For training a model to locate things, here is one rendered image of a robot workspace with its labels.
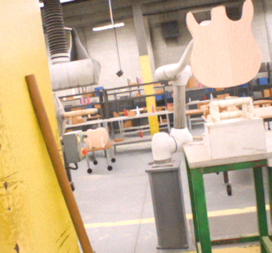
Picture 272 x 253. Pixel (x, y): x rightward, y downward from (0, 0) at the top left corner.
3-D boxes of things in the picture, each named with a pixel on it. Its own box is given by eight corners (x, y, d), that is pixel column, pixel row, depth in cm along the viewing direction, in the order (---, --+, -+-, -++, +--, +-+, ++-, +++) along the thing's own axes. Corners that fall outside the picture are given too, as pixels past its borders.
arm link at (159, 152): (149, 159, 237) (146, 134, 236) (166, 154, 245) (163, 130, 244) (159, 161, 222) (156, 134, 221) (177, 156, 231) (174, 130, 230)
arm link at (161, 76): (162, 63, 209) (176, 62, 215) (150, 67, 225) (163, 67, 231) (164, 80, 210) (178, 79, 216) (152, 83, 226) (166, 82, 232)
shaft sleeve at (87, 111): (65, 111, 163) (66, 116, 164) (63, 113, 160) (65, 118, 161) (94, 107, 161) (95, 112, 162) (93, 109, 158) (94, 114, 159)
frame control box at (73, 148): (45, 176, 181) (38, 138, 179) (57, 168, 202) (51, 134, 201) (79, 172, 178) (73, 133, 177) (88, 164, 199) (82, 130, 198)
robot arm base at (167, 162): (150, 162, 246) (149, 156, 245) (175, 161, 240) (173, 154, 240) (146, 168, 228) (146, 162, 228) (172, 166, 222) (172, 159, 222)
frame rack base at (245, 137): (212, 160, 133) (207, 125, 132) (207, 153, 148) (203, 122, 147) (267, 153, 130) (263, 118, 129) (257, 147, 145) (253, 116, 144)
